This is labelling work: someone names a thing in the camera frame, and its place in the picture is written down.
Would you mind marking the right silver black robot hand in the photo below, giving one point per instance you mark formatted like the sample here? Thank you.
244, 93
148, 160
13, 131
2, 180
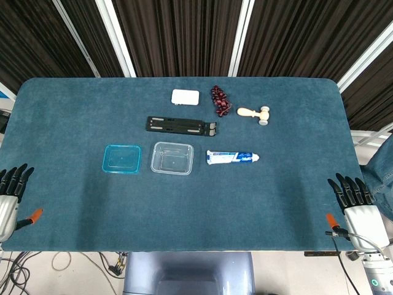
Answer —
367, 224

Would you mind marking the black table edge bracket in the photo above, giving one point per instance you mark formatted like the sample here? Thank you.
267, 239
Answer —
319, 254

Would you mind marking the black device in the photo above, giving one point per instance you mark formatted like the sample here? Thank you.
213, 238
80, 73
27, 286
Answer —
3, 121

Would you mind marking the white blue toothpaste tube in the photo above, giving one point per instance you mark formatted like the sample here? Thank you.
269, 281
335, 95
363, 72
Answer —
227, 157

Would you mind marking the black folding stand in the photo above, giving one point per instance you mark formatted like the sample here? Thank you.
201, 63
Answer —
178, 126

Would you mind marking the teal table cloth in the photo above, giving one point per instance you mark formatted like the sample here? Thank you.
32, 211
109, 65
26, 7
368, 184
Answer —
196, 209

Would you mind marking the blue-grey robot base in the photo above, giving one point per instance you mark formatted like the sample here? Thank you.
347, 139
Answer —
190, 270

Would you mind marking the clear plastic food container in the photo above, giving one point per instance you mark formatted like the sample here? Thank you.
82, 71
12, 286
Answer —
172, 158

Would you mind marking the white blue board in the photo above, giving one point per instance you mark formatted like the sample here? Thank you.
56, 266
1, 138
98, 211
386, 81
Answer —
4, 92

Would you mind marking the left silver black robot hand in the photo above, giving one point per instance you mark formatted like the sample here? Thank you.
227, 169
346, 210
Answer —
7, 215

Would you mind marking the thin grey frame post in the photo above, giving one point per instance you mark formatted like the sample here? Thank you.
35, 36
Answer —
77, 40

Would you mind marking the dark brown pleated curtain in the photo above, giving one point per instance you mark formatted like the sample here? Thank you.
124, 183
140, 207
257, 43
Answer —
184, 37

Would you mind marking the dark red grape bunch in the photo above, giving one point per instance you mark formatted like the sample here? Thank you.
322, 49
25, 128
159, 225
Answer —
219, 99

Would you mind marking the white frame post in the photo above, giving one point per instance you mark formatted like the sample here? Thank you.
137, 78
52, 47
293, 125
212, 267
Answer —
116, 38
240, 38
365, 57

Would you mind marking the small wooden mallet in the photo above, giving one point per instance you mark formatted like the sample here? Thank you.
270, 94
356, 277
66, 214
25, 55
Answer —
247, 112

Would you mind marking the black yellow plug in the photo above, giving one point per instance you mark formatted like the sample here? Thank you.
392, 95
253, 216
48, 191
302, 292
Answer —
116, 269

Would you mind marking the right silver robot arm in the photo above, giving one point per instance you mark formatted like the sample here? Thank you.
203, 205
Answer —
377, 276

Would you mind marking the white rectangular box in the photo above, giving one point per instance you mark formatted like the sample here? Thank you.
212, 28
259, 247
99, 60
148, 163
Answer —
185, 97

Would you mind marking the teal plastic container lid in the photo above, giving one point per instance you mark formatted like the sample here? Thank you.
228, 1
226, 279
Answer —
122, 159

